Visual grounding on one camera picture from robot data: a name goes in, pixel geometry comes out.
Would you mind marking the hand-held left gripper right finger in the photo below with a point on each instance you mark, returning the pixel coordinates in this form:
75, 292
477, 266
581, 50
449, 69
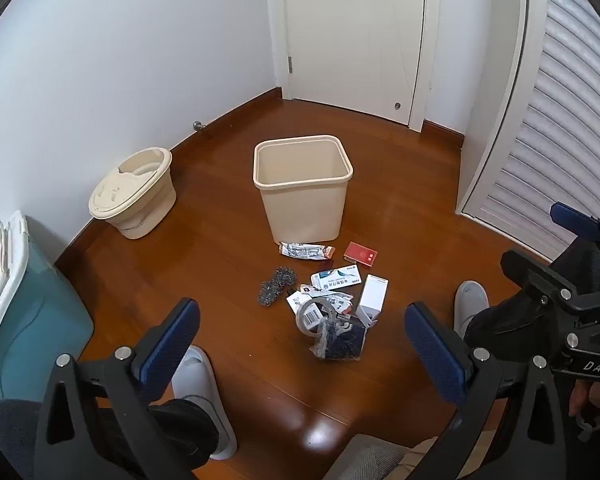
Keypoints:
432, 350

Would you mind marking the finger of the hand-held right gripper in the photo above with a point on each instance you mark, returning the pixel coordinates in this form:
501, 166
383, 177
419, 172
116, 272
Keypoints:
535, 275
572, 220

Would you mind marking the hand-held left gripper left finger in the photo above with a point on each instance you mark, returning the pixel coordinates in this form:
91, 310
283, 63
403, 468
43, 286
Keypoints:
175, 340

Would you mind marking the white carton box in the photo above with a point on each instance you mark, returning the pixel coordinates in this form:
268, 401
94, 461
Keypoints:
372, 295

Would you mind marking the dark mesh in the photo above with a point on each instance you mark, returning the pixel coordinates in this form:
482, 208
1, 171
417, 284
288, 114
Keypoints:
345, 342

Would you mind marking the printed white wrapper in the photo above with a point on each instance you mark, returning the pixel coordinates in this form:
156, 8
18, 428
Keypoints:
335, 301

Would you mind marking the grey steel wool scrubber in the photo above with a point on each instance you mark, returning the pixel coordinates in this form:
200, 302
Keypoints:
275, 285

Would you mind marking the red small box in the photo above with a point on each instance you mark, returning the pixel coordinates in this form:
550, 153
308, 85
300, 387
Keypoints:
361, 254

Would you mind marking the blue and white medicine box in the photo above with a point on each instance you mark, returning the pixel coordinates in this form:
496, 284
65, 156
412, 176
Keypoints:
336, 278

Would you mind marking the tape roll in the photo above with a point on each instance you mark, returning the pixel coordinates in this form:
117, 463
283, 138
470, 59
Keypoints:
311, 316

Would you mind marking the silver snack wrapper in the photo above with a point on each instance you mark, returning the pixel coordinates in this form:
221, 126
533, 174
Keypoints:
302, 250

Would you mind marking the beige plastic trash bin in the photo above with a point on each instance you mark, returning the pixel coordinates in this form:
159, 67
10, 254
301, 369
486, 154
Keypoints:
305, 200

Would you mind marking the person's right hand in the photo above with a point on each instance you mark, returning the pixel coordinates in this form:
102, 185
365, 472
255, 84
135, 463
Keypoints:
582, 400

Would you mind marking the white left slipper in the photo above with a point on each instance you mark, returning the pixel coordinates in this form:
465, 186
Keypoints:
200, 375

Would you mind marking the white slipper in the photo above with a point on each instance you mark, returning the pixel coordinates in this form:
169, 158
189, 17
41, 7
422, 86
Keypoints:
200, 375
471, 302

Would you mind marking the person's right leg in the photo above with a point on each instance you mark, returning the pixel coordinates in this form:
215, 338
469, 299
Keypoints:
510, 315

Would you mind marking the white right slipper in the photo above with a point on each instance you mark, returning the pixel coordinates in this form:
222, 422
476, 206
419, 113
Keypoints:
471, 302

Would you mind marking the white louvered closet door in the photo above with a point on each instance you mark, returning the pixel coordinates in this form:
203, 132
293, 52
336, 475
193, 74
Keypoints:
545, 110

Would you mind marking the grey fabric cushion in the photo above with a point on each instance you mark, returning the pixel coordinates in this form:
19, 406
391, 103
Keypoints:
370, 457

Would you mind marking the teal storage box white lid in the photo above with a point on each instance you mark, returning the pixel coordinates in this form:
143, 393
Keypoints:
40, 320

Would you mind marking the beige lidded bucket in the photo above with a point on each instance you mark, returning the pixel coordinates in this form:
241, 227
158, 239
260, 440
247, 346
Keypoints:
130, 195

